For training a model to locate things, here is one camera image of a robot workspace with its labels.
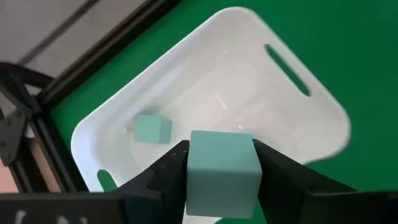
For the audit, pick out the black table frame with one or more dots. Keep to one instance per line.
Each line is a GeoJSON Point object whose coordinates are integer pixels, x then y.
{"type": "Point", "coordinates": [109, 45]}

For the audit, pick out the mint cube block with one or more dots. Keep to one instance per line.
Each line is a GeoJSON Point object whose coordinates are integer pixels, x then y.
{"type": "Point", "coordinates": [152, 129]}
{"type": "Point", "coordinates": [222, 174]}

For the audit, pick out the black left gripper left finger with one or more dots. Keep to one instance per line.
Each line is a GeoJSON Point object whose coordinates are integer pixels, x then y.
{"type": "Point", "coordinates": [161, 193]}

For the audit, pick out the white plastic bin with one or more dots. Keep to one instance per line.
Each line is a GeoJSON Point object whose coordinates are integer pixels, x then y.
{"type": "Point", "coordinates": [224, 77]}

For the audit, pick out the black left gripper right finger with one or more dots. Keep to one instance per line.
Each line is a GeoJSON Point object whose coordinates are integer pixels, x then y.
{"type": "Point", "coordinates": [280, 186]}

